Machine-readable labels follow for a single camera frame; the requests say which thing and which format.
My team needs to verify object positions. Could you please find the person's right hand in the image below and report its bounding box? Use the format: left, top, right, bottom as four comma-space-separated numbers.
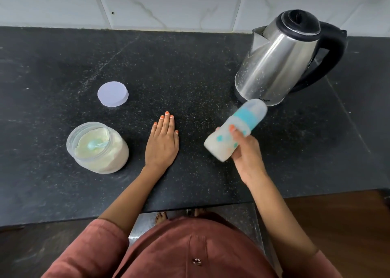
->
214, 124, 269, 185

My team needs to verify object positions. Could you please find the person's left hand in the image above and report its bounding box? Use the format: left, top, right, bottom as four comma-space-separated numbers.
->
144, 111, 180, 173

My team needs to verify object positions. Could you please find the clear plastic baby bottle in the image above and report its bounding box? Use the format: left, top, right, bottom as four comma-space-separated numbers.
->
203, 115, 252, 163

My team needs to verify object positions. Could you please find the blue bottle teat cap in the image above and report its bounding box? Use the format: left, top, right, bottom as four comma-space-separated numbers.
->
235, 98, 268, 132

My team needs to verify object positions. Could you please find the clear milk powder jar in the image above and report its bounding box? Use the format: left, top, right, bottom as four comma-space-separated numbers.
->
66, 122, 130, 175

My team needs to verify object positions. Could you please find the light blue measuring scoop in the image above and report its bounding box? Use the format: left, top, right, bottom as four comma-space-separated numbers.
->
87, 138, 109, 151

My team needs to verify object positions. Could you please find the lilac round jar lid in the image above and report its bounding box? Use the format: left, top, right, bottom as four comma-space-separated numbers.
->
97, 81, 129, 108

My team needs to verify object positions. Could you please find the steel electric kettle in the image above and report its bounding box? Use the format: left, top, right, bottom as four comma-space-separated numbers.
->
234, 9, 348, 107

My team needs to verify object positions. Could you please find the person's left forearm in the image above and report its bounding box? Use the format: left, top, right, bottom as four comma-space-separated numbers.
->
98, 165, 167, 236

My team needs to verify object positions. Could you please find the person's right forearm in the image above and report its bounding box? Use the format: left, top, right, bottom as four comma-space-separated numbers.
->
247, 172, 319, 271

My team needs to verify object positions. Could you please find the reddish pink garment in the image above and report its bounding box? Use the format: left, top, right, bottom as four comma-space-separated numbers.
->
41, 212, 343, 278

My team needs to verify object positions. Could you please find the dark wooden cabinet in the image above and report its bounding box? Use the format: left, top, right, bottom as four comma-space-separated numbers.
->
0, 189, 390, 278

